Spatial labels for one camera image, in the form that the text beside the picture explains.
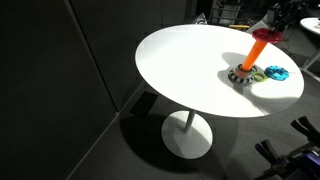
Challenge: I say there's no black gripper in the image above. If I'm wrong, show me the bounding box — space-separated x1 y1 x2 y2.
267 0 305 32

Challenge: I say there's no red ring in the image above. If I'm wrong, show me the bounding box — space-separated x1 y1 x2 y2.
251 27 284 44

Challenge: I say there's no orange rod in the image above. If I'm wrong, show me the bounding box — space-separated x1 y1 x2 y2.
241 39 267 71

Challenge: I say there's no grey chair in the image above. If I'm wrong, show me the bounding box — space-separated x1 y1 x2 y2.
247 14 275 34

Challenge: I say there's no yellow bar in background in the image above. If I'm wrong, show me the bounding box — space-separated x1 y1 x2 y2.
228 24 251 29

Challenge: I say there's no black floor plate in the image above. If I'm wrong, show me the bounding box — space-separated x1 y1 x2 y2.
130 91 158 117

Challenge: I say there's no blue dotted ring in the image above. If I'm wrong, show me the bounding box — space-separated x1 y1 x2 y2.
264 65 290 82

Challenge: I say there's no thin green ring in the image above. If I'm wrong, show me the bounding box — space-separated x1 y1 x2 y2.
252 70 269 83

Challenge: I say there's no black white striped ring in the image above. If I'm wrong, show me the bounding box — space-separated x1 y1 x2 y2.
228 63 258 86

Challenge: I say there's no black clamp handle upper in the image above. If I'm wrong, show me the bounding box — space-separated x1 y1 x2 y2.
291 116 320 146

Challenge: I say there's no black clamp handle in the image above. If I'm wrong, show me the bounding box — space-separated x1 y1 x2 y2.
291 116 320 146
255 139 285 165

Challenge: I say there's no black clamp handle lower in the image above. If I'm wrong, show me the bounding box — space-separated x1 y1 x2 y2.
255 139 285 165

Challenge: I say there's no white table pedestal base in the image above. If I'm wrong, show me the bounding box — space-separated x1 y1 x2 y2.
161 110 213 159

